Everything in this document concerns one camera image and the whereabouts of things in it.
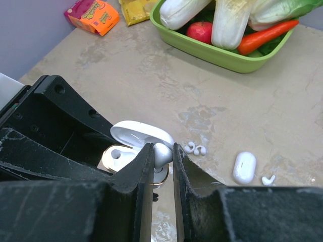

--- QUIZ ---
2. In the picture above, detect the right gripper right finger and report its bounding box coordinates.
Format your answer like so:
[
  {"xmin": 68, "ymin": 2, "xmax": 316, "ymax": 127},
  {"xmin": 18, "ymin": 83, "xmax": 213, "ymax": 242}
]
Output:
[{"xmin": 173, "ymin": 144, "xmax": 322, "ymax": 241}]

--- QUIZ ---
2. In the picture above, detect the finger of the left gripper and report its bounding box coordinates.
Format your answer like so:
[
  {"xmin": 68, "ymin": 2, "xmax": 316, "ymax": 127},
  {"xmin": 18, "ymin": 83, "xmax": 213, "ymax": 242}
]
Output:
[
  {"xmin": 1, "ymin": 75, "xmax": 117, "ymax": 166},
  {"xmin": 1, "ymin": 128, "xmax": 111, "ymax": 180}
]

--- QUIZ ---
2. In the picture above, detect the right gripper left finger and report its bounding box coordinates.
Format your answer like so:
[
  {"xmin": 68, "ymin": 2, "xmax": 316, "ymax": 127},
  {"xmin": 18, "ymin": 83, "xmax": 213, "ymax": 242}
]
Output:
[{"xmin": 1, "ymin": 144, "xmax": 154, "ymax": 241}]

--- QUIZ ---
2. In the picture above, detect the white stem earbud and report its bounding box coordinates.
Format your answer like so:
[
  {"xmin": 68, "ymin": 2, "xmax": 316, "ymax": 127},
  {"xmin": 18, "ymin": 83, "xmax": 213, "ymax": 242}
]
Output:
[
  {"xmin": 154, "ymin": 143, "xmax": 173, "ymax": 173},
  {"xmin": 261, "ymin": 175, "xmax": 276, "ymax": 186}
]

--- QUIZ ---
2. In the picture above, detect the white gold-rimmed charging case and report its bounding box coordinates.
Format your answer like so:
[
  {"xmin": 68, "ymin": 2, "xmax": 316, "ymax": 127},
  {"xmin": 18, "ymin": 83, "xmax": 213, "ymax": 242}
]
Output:
[{"xmin": 100, "ymin": 120, "xmax": 174, "ymax": 188}]

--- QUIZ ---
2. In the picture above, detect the white clip earbud right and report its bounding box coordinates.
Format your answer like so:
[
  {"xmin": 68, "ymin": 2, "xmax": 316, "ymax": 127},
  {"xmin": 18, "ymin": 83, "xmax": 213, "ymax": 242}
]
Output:
[{"xmin": 193, "ymin": 145, "xmax": 207, "ymax": 156}]

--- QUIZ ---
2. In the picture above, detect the white clip earbud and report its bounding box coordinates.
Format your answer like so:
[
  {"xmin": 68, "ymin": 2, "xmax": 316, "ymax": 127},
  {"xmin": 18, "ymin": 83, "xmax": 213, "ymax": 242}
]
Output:
[
  {"xmin": 193, "ymin": 145, "xmax": 207, "ymax": 156},
  {"xmin": 184, "ymin": 141, "xmax": 196, "ymax": 154}
]

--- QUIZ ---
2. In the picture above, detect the white clip earbud left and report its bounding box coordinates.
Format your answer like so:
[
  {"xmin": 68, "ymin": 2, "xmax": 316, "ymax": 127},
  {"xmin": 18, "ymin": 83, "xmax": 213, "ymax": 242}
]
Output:
[{"xmin": 184, "ymin": 141, "xmax": 196, "ymax": 154}]

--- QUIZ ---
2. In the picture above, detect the pink orange snack box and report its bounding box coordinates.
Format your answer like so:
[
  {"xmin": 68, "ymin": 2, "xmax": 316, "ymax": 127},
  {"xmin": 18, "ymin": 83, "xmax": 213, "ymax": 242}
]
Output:
[{"xmin": 64, "ymin": 0, "xmax": 120, "ymax": 36}]

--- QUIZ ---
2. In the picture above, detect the yellow Lays chips bag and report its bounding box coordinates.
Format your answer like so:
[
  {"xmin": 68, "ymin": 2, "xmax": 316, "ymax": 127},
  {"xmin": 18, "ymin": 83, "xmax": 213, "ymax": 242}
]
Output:
[{"xmin": 119, "ymin": 0, "xmax": 158, "ymax": 26}]

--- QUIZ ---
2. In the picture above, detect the green plastic basket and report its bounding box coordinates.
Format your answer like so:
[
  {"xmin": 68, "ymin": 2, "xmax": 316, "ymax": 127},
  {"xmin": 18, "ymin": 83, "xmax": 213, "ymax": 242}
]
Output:
[{"xmin": 150, "ymin": 1, "xmax": 294, "ymax": 74}]

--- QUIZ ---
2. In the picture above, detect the tall napa cabbage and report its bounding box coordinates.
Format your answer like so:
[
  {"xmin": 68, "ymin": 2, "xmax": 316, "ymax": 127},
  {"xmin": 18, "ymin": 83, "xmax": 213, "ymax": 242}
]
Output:
[{"xmin": 159, "ymin": 0, "xmax": 211, "ymax": 30}]

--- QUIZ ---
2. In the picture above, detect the red tomato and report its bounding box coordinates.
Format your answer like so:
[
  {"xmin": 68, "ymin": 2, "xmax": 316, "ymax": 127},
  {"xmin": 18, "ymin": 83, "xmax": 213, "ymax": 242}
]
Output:
[{"xmin": 186, "ymin": 21, "xmax": 212, "ymax": 44}]

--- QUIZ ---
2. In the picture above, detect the orange carrot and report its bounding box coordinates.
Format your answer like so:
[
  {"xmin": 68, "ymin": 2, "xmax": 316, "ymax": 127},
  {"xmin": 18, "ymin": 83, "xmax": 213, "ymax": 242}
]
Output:
[{"xmin": 237, "ymin": 20, "xmax": 299, "ymax": 55}]

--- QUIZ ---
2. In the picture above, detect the yellow napa cabbage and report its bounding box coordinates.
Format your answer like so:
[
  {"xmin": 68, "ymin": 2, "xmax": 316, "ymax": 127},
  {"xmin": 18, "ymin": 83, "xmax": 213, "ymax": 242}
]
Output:
[{"xmin": 211, "ymin": 0, "xmax": 255, "ymax": 50}]

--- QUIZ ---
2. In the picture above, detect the green leaf lettuce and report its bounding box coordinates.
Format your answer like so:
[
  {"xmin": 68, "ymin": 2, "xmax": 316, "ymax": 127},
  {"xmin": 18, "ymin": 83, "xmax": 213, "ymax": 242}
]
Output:
[{"xmin": 248, "ymin": 0, "xmax": 322, "ymax": 31}]

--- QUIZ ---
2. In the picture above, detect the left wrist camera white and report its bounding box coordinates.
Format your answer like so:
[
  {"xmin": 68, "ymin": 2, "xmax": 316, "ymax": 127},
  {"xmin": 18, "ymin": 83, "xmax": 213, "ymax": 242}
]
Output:
[{"xmin": 0, "ymin": 73, "xmax": 29, "ymax": 110}]

